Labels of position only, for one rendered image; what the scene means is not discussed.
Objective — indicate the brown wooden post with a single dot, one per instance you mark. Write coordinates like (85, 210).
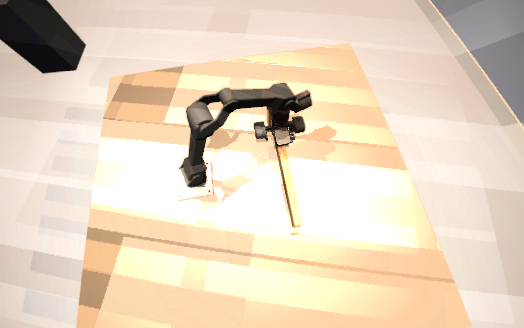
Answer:
(268, 117)

